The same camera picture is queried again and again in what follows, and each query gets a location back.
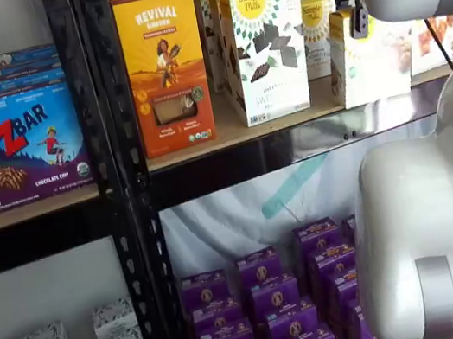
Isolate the white box with orange crackers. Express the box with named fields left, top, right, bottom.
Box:
left=401, top=11, right=453, bottom=77

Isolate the thin black cable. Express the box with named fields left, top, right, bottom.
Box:
left=422, top=12, right=453, bottom=75

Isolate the white teal-striped backdrop sheet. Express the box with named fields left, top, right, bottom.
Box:
left=120, top=0, right=453, bottom=294

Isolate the black metal shelf rack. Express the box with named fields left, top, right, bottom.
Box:
left=75, top=0, right=453, bottom=339
left=0, top=0, right=161, bottom=339

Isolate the small white yellow-label box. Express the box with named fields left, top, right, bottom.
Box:
left=317, top=0, right=422, bottom=112
left=295, top=0, right=350, bottom=82

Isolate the blue ZBar box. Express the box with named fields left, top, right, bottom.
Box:
left=0, top=42, right=59, bottom=68
left=0, top=79, right=99, bottom=214
left=0, top=66, right=67, bottom=99
left=0, top=54, right=63, bottom=81

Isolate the purple Annie's box orange label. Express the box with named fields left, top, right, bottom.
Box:
left=322, top=266, right=366, bottom=315
left=337, top=291, right=405, bottom=339
left=290, top=214, right=344, bottom=261
left=303, top=240, right=361, bottom=291

